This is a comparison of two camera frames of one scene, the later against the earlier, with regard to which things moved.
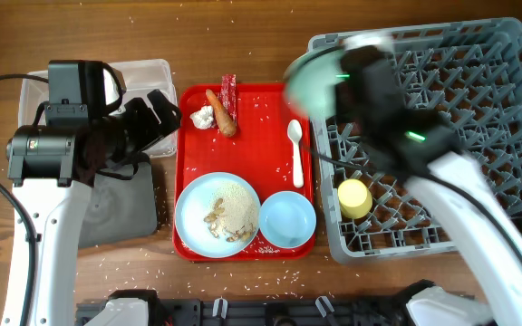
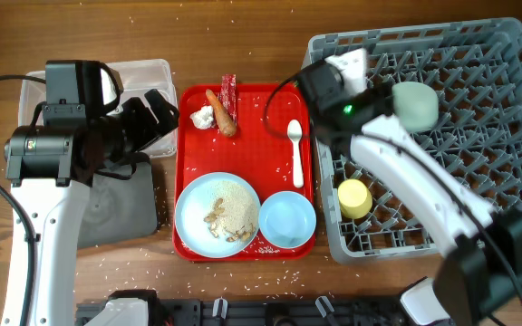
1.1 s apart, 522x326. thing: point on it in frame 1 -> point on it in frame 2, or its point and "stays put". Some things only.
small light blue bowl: x=287 y=219 stays put
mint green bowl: x=310 y=81 -> x=417 y=105
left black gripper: x=150 y=129 stays put
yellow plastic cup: x=354 y=198 stays put
